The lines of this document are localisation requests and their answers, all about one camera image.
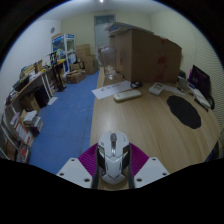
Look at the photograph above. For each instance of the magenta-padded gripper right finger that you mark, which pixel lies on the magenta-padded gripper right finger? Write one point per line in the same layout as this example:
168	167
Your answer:
151	171

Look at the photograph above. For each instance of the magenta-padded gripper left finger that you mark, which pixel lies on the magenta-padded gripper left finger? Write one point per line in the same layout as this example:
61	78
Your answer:
75	171

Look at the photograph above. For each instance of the white and black computer mouse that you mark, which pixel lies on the white and black computer mouse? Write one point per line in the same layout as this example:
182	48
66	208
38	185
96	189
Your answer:
113	160

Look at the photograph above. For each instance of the black irregular mouse pad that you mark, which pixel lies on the black irregular mouse pad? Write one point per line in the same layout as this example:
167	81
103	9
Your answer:
184	111

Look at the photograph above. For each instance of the stack of books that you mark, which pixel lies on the stack of books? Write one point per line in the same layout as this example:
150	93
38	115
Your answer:
32	121

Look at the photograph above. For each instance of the white shelf unit with books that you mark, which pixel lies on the white shelf unit with books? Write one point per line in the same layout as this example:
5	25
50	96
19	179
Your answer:
15	140

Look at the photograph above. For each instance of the black computer tower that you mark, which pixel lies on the black computer tower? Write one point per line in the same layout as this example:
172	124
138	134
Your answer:
42	96

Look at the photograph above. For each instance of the small brown cardboard box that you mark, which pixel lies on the small brown cardboard box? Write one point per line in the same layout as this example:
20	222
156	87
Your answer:
30	102

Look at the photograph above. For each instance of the white remote control with buttons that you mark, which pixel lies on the white remote control with buttons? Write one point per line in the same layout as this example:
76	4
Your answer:
156	89

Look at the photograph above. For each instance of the black marker pen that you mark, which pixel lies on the black marker pen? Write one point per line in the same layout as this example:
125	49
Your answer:
201	104

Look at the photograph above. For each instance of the white printed paper sheet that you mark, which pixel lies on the white printed paper sheet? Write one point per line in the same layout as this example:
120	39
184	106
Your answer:
106	90

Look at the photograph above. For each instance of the black metal stand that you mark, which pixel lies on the black metal stand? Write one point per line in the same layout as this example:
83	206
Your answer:
59	78

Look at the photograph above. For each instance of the open cardboard box with items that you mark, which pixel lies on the open cardboard box with items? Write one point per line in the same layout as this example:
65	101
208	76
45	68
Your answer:
76	76

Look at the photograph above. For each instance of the cluttered wooden side desk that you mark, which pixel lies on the cluttered wooden side desk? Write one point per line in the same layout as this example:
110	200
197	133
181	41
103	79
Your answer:
31	81

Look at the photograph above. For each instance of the black bag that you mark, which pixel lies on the black bag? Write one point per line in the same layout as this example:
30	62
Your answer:
182	74

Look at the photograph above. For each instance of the black monitor screen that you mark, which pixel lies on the black monitor screen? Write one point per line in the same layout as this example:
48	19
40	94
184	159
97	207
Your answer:
200	80

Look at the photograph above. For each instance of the stacked brown cardboard boxes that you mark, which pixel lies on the stacked brown cardboard boxes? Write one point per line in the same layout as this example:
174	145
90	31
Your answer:
87	60

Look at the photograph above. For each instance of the clear glass jar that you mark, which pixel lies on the clear glass jar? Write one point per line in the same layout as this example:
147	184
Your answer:
108	63

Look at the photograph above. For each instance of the large brown cardboard box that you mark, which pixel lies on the large brown cardboard box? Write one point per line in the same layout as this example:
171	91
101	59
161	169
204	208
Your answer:
146	56

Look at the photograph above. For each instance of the grey door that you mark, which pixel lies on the grey door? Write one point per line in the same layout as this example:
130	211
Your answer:
101	33

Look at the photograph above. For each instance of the grey flat sheet stack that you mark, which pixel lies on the grey flat sheet stack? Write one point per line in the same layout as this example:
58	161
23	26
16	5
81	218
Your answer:
126	28

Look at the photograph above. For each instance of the ceiling tube light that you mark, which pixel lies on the ceiling tube light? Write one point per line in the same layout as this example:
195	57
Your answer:
101	1

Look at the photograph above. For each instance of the round wall clock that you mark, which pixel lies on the round wall clock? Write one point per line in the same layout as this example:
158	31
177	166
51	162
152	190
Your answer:
52	30

